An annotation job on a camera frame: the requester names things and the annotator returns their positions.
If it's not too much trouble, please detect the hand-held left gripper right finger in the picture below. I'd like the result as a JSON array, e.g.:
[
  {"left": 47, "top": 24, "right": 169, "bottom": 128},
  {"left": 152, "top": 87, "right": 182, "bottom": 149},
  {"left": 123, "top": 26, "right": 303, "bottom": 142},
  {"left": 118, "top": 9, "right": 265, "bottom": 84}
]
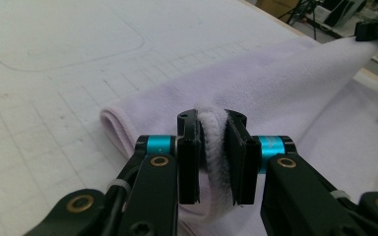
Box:
[{"left": 225, "top": 109, "right": 360, "bottom": 236}]

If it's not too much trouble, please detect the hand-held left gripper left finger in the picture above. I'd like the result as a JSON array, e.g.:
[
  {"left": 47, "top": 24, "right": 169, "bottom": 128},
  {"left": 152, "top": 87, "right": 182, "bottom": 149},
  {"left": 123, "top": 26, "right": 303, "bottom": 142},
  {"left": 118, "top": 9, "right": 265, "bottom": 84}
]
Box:
[{"left": 119, "top": 108, "right": 202, "bottom": 236}]

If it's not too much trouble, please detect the lilac printed towel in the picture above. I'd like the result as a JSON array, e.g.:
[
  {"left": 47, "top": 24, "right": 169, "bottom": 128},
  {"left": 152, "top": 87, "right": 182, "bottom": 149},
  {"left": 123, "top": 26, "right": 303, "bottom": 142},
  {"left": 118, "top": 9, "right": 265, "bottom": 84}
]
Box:
[{"left": 99, "top": 34, "right": 378, "bottom": 236}]

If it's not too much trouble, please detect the cardboard box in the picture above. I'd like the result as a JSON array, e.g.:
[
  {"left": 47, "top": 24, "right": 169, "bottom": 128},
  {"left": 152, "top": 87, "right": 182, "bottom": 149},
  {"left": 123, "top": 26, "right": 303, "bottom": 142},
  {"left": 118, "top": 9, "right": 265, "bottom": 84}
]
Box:
[{"left": 257, "top": 0, "right": 301, "bottom": 13}]

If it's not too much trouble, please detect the white grid mat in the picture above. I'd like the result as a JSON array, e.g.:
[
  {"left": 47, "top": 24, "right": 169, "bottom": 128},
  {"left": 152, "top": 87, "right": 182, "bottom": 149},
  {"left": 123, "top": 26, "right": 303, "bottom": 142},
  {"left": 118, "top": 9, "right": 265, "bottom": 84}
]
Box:
[{"left": 0, "top": 0, "right": 378, "bottom": 236}]

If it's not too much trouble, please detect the black metal frame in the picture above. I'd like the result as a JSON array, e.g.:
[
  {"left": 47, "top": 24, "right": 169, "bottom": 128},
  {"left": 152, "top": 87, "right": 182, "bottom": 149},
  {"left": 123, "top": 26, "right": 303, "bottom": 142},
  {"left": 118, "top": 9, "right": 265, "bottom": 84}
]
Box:
[{"left": 280, "top": 0, "right": 329, "bottom": 39}]

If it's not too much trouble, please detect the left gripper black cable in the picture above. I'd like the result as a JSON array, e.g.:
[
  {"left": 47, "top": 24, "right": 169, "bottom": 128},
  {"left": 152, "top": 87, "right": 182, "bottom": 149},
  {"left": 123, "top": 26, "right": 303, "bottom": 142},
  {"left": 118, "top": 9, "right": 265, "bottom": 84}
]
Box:
[{"left": 99, "top": 178, "right": 132, "bottom": 236}]

